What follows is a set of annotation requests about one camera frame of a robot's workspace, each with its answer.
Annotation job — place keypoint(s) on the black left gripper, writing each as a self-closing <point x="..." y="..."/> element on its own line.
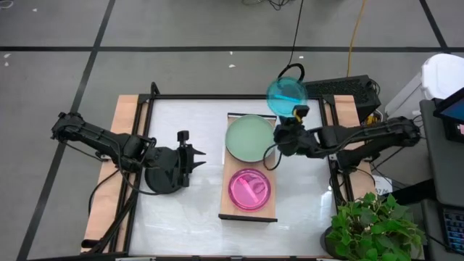
<point x="170" y="159"/>

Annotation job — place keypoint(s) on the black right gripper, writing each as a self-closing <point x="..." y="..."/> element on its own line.
<point x="295" y="139"/>

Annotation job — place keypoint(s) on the blue transparent plate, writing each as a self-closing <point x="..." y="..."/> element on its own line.
<point x="286" y="96"/>

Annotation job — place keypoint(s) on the light green plate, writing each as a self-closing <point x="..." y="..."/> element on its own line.
<point x="250" y="137"/>

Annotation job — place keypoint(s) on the black plate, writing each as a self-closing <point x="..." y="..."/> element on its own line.
<point x="159" y="183"/>

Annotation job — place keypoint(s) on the pink transparent plate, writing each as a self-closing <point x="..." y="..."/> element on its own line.
<point x="250" y="190"/>

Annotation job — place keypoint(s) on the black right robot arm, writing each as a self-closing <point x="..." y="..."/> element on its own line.
<point x="380" y="134"/>

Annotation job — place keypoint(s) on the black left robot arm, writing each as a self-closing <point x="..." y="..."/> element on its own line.
<point x="94" y="136"/>

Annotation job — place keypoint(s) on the wooden side board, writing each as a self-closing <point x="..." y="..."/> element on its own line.
<point x="123" y="108"/>
<point x="346" y="108"/>

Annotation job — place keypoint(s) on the white paper label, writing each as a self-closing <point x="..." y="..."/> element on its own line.
<point x="384" y="185"/>

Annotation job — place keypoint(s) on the black plant pot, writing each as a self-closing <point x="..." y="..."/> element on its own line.
<point x="328" y="243"/>

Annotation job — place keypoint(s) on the green leafy plant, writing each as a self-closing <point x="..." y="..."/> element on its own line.
<point x="373" y="224"/>

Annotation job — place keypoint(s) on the white lidded waste bin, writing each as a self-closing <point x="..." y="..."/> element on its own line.
<point x="442" y="76"/>

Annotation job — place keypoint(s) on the gray desk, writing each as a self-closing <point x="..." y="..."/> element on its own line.
<point x="446" y="170"/>

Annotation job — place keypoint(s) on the black tablet monitor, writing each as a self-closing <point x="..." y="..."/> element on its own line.
<point x="453" y="112"/>

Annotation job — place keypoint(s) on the black keyboard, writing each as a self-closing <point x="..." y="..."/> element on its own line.
<point x="455" y="232"/>

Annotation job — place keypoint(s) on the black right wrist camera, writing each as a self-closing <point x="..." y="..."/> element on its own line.
<point x="301" y="109"/>

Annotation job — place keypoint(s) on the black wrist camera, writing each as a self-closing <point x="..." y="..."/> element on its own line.
<point x="301" y="109"/>
<point x="183" y="136"/>

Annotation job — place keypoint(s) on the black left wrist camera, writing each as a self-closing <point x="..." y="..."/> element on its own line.
<point x="183" y="136"/>

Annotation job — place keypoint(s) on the wooden shelf with black frame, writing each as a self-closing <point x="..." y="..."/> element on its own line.
<point x="225" y="188"/>

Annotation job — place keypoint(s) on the black table frame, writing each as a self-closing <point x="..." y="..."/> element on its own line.
<point x="235" y="96"/>

